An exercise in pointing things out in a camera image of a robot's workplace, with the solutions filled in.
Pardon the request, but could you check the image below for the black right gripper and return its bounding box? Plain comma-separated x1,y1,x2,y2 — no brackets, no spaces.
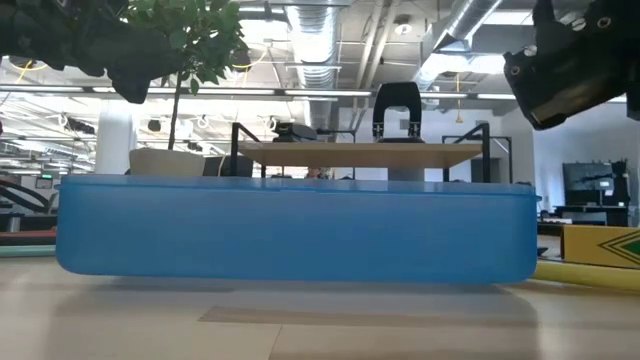
502,0,640,132

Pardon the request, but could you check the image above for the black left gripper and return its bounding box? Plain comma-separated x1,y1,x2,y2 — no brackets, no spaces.
0,0,179,105

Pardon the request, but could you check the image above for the yellow crayon box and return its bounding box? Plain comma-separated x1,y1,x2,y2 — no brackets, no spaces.
559,223,640,271

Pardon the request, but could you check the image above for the yellow marker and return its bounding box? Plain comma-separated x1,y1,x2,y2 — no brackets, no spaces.
531,260,640,292

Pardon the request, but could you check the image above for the blue translucent plastic box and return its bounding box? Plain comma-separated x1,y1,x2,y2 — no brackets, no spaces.
54,174,543,286

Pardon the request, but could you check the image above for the black arch-shaped robot base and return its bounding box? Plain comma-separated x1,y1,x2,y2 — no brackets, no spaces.
371,81,424,144

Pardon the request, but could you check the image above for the white column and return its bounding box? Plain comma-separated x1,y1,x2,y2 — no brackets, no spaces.
94,99,137,176

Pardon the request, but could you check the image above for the green leafy indoor tree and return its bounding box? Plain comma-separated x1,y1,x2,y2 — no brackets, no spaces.
124,0,252,151

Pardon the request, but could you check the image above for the white planter pot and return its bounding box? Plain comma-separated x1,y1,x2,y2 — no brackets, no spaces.
128,147,207,177

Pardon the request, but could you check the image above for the black monitor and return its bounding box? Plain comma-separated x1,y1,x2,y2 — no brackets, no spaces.
561,158,632,208

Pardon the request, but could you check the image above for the black ceiling fixture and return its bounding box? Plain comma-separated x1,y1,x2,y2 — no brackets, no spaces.
7,55,50,72

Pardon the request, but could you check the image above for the black desk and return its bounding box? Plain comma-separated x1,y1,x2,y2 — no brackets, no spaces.
538,204,633,228

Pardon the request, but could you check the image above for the black flat device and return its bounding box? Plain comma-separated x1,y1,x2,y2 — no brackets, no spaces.
272,121,319,144

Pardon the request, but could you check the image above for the black curved railing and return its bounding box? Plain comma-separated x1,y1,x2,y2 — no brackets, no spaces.
0,178,57,215

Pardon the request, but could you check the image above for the teal pen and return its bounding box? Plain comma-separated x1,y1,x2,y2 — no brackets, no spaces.
0,244,58,259

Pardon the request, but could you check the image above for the wooden side table top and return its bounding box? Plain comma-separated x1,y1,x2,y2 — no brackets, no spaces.
238,141,484,170

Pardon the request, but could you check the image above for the wooden table with black frame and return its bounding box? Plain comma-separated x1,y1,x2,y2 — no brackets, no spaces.
229,121,514,184

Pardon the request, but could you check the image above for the silver ceiling duct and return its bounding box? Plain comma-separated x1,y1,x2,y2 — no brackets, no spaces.
413,0,504,92
283,0,343,129

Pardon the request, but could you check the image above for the grey pedestal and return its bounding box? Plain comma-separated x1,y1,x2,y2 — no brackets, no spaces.
387,167,427,183

